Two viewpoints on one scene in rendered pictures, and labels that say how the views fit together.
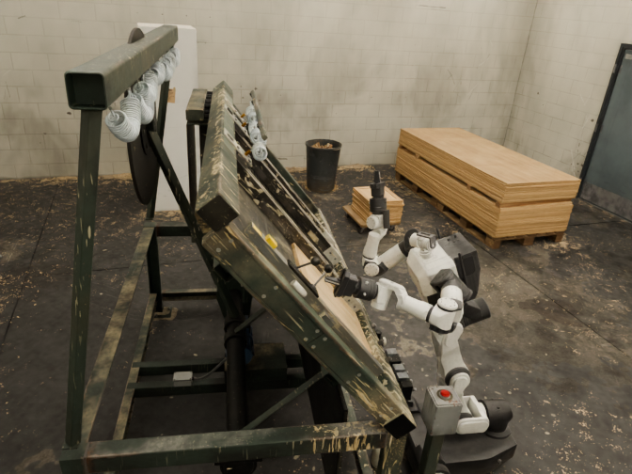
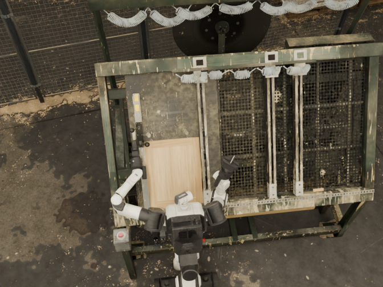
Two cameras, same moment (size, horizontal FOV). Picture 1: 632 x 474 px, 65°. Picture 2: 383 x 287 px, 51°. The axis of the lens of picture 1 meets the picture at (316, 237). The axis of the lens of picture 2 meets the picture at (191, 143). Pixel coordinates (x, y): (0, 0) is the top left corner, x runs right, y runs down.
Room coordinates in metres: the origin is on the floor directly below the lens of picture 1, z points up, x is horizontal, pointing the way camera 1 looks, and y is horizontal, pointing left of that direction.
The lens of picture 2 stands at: (2.24, -1.88, 3.87)
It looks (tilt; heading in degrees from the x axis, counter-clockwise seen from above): 53 degrees down; 93
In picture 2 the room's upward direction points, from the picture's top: 1 degrees clockwise
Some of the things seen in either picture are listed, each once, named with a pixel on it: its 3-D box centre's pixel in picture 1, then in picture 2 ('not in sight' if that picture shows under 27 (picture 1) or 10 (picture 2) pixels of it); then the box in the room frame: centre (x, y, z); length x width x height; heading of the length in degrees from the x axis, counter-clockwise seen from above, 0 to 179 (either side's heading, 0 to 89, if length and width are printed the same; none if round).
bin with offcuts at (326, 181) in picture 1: (322, 165); not in sight; (6.68, -0.01, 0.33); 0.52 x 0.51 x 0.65; 21
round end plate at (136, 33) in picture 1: (148, 119); (221, 27); (2.31, 0.83, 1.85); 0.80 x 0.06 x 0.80; 11
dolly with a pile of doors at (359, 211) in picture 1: (371, 208); not in sight; (5.53, -0.64, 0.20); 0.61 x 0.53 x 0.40; 21
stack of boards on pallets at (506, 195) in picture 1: (472, 179); not in sight; (6.38, -2.04, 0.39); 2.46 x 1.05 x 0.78; 21
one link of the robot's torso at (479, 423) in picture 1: (465, 414); not in sight; (2.20, -0.95, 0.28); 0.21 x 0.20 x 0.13; 101
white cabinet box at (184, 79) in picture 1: (171, 119); not in sight; (5.79, 1.80, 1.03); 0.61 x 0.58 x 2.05; 21
